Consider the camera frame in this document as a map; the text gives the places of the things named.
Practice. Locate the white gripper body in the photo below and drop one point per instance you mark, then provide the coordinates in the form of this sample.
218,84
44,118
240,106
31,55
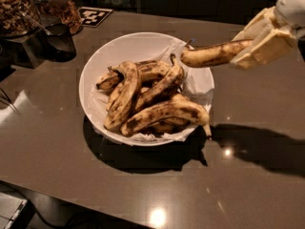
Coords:
292,8

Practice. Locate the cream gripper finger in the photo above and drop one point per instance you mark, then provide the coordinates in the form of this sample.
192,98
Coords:
257,26
250,59

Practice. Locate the white bowl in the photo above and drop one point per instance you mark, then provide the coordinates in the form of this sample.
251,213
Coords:
198,85

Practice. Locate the small far-left banana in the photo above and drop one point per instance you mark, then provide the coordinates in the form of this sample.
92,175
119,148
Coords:
108,81

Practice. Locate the long left spotted banana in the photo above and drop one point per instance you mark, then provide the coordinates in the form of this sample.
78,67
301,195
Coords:
122,105

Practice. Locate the black white marker tag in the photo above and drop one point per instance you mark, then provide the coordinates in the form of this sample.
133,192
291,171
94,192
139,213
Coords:
92,17

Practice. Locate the glass jar of nuts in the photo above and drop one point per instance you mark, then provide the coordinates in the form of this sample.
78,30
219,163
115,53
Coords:
65,10

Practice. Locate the glass jar of cashews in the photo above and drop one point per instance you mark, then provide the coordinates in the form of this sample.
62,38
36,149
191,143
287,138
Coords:
13,22

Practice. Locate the grey box at corner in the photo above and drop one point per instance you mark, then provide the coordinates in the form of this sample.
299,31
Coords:
12,212

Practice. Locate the black scoop with handle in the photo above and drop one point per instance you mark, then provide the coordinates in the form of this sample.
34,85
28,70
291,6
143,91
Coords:
56,41

